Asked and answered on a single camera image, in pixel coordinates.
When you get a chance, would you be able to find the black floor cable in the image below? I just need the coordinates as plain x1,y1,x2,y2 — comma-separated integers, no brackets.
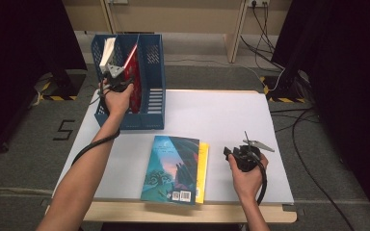
269,107,356,231

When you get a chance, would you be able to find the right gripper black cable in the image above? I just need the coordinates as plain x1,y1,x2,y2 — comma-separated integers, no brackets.
252,153,269,206

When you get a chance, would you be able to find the yellow book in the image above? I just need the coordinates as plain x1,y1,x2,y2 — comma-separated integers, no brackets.
195,141,211,205

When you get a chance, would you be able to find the red cartoon book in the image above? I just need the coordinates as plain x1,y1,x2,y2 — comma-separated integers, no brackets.
122,42,143,115

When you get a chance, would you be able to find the stand base with hazard tape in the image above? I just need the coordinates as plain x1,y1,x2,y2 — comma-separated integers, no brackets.
259,70,312,104
33,70,88,102

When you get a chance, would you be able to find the black curtain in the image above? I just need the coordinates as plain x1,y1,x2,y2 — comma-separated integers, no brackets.
271,0,370,230
0,0,88,160

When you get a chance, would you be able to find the person's right hand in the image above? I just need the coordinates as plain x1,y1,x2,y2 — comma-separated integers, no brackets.
227,152,270,202

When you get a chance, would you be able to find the beige wooden desk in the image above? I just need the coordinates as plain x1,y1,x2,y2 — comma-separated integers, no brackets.
61,0,293,64

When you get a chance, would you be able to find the person's left hand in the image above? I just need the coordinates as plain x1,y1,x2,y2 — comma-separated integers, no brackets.
98,79,136,118

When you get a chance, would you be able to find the thin white cable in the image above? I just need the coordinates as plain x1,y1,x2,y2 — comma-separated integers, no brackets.
165,58,287,92

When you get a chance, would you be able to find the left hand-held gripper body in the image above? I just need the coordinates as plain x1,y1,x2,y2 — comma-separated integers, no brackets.
100,63,133,94

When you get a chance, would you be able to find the teal illustrated book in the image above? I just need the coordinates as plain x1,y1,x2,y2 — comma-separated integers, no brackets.
140,135,200,206

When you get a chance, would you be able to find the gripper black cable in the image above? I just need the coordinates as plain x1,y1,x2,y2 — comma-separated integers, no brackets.
252,153,269,206
71,86,121,167

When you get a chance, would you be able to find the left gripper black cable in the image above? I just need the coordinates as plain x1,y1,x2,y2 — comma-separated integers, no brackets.
71,86,121,167

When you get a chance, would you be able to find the blue plastic file rack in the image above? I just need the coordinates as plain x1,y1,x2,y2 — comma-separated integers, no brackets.
91,33,167,131

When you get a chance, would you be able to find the black power cable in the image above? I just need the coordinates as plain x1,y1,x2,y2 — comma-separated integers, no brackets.
240,3,286,70

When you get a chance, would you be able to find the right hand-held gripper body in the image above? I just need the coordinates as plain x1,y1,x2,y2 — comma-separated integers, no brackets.
232,130,276,173

